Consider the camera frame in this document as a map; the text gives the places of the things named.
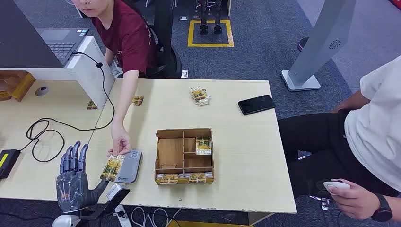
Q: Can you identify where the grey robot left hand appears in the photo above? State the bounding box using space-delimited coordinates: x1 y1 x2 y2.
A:
55 141 110 216

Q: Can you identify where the person's left hand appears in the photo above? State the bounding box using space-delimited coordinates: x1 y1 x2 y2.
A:
106 123 132 158
325 178 380 220

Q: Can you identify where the handheld remote controller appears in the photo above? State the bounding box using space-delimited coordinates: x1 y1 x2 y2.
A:
323 181 351 196

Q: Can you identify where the grey card reader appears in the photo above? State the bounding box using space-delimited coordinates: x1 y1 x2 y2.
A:
114 148 143 184

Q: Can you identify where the person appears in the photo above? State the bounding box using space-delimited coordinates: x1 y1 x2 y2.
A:
277 55 401 223
64 0 159 158

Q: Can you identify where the black wrist watch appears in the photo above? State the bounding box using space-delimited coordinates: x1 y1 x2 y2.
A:
371 193 393 223

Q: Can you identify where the chrome chair base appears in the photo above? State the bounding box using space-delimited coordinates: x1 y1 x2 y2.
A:
308 194 331 211

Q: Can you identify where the wooden compartment organizer box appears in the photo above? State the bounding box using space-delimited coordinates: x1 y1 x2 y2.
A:
154 128 216 185

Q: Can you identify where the white power strip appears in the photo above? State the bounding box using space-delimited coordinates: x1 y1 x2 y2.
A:
113 204 133 227

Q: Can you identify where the black power adapter brick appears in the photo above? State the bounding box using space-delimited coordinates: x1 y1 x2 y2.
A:
0 149 21 180

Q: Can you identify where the white desk partition shelf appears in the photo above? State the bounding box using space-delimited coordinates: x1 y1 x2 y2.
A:
0 36 116 110

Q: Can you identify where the black office chair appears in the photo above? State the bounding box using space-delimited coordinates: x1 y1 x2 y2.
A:
120 0 183 79

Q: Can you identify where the dark laptop computer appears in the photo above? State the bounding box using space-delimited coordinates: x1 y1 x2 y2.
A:
0 0 90 69

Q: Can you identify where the wooden tray box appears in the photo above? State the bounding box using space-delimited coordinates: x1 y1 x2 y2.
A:
0 70 36 103

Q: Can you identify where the yellow board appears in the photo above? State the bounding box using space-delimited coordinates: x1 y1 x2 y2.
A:
167 220 253 227

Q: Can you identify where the black smartphone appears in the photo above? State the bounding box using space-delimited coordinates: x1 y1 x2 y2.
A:
237 94 277 116

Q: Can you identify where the idle humanoid robot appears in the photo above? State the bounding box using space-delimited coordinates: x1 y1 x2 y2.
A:
197 0 224 35

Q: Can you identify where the grey standing kiosk terminal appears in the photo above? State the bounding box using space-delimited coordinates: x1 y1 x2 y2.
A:
281 0 357 92

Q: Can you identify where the dark shoe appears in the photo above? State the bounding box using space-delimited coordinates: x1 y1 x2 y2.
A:
297 36 310 52

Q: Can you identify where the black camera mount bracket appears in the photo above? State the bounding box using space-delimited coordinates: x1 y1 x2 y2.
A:
79 195 121 220

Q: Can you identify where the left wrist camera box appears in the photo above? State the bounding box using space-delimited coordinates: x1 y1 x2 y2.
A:
105 183 131 206

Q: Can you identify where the white cable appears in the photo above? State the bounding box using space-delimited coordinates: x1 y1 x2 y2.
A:
130 206 183 227

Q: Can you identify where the black power cable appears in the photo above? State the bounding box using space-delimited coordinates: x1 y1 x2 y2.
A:
26 51 116 164

